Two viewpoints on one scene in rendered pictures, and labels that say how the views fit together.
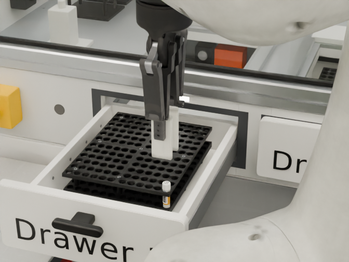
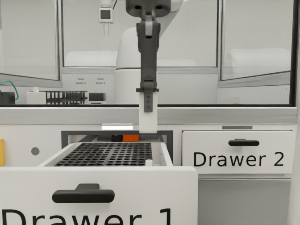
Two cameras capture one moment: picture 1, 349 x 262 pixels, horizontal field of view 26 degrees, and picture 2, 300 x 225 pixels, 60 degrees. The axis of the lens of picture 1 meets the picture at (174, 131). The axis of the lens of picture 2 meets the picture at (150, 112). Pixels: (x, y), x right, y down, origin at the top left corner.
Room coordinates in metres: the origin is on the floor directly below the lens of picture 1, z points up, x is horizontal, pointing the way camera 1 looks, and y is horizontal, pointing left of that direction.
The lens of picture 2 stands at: (0.53, 0.16, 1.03)
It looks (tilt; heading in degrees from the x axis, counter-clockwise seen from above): 5 degrees down; 340
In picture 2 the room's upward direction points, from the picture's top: straight up
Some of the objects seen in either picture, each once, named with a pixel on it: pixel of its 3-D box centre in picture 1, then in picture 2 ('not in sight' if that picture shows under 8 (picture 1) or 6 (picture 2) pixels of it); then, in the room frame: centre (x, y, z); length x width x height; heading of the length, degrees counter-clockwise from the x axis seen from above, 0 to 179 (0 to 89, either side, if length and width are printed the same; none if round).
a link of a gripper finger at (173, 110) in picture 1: (168, 128); not in sight; (0.96, 0.01, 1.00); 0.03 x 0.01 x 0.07; 71
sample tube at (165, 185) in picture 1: (166, 195); (148, 172); (0.95, 0.01, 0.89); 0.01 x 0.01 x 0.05
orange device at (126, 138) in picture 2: not in sight; (125, 134); (1.55, -0.10, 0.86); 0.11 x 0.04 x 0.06; 71
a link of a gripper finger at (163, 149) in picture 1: (161, 136); (147, 112); (0.94, 0.02, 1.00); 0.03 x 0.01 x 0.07; 71
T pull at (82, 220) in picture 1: (81, 222); (85, 192); (0.86, 0.13, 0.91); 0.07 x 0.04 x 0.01; 71
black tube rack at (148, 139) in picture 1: (141, 165); (110, 168); (1.07, 0.05, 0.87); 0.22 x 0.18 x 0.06; 161
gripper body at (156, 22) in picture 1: (164, 29); (148, 17); (0.95, 0.01, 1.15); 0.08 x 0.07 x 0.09; 161
